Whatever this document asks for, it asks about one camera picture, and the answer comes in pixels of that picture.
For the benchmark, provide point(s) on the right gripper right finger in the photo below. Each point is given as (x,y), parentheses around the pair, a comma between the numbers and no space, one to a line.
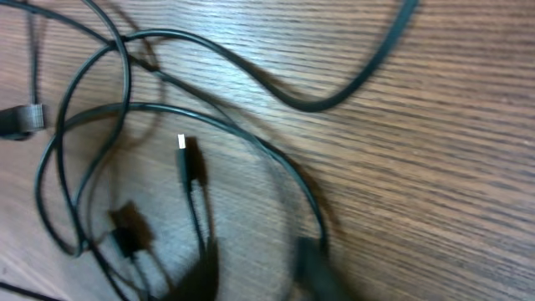
(314,272)

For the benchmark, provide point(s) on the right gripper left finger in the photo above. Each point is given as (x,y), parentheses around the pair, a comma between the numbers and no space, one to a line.
(201,282)

